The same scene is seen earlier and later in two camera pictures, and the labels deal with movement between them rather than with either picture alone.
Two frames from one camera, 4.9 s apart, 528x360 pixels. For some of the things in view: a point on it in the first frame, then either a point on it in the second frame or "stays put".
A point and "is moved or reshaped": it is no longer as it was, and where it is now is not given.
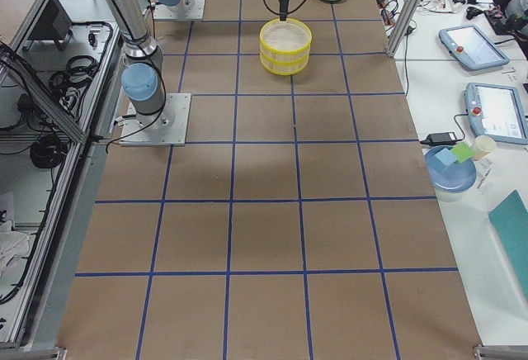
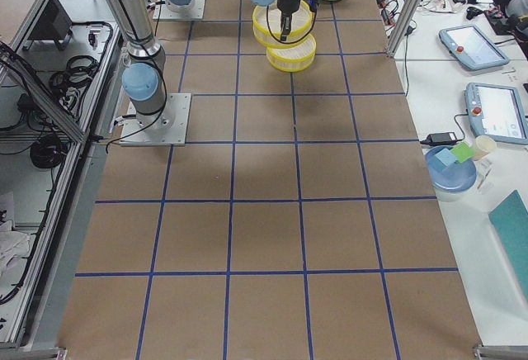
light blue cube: x=445 y=157 stays put
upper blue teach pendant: x=471 y=47 stays put
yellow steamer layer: x=285 y=37 is moved or reshaped
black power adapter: x=440 y=139 stays put
